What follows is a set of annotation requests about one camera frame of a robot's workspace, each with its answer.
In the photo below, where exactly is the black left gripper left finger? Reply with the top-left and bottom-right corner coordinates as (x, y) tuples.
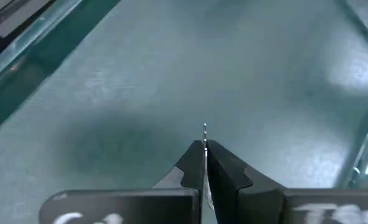
(39, 139), (205, 224)

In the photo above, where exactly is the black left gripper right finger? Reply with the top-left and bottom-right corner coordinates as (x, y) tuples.
(206, 139), (368, 224)

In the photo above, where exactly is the red handled metal fork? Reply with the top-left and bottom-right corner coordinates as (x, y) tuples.
(202, 123), (216, 212)

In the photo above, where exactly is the dark green plastic tray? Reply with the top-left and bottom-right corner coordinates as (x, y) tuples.
(0, 0), (368, 224)

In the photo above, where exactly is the black aluminium table frame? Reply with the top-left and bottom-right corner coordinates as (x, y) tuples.
(0, 0), (59, 68)

